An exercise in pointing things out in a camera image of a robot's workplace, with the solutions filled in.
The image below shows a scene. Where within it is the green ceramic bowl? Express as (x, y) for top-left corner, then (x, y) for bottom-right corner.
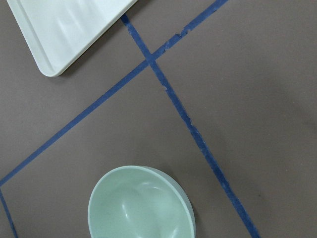
(88, 166), (196, 238)

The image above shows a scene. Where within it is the cream bear tray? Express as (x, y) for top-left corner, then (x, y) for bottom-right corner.
(7, 0), (135, 77)

